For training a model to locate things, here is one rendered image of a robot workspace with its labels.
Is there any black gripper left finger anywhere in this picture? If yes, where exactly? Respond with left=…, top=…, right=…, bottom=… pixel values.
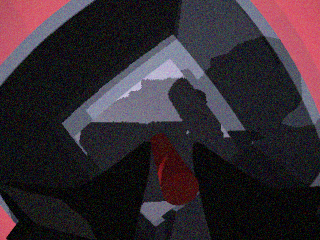
left=0, top=143, right=151, bottom=240

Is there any red peg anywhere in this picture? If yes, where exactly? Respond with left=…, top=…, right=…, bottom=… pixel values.
left=151, top=133, right=200, bottom=205

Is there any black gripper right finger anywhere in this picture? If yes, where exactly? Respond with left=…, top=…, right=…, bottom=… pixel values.
left=192, top=141, right=320, bottom=240

